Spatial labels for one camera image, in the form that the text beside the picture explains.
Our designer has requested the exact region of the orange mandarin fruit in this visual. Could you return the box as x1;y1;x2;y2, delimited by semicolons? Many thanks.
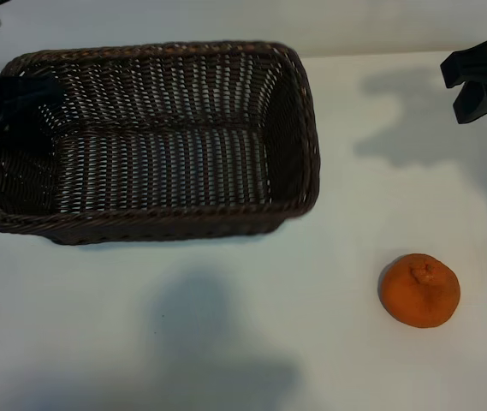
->
380;253;461;330

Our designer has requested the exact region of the dark brown wicker basket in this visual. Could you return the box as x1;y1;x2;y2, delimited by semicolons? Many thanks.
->
0;40;321;246

